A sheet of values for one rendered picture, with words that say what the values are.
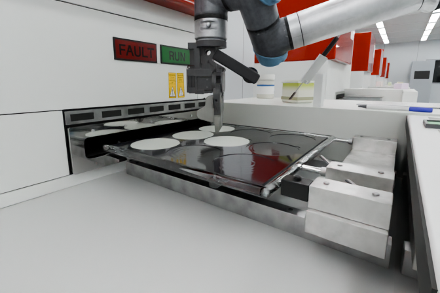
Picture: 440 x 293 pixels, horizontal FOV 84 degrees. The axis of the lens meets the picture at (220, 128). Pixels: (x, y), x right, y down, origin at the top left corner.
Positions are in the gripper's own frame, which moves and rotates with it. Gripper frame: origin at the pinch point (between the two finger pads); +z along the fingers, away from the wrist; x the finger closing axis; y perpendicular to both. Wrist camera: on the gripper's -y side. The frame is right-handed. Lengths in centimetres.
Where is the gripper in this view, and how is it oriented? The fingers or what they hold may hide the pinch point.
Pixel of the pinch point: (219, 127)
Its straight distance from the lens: 59.5
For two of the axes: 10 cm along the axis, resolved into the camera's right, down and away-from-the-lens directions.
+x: -1.2, 1.8, -9.8
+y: -9.9, -0.2, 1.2
